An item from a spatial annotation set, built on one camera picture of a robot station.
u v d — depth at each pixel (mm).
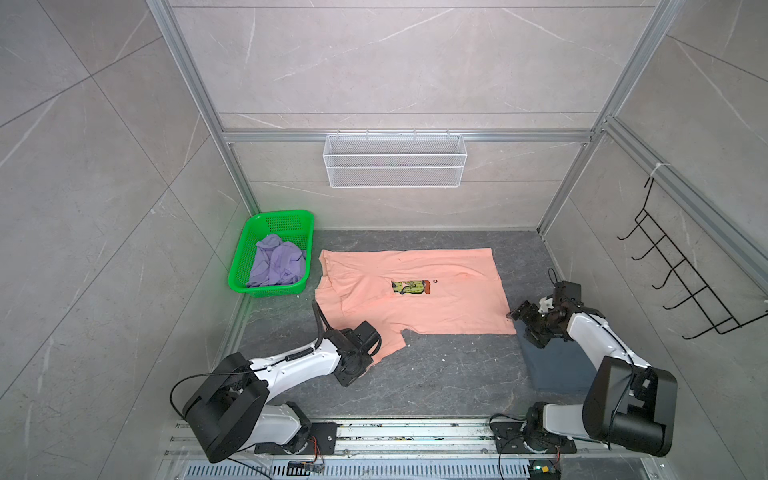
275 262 1040
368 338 690
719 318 597
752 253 522
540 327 753
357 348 635
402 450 730
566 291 715
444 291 1034
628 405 418
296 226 1178
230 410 414
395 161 1007
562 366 837
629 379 420
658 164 698
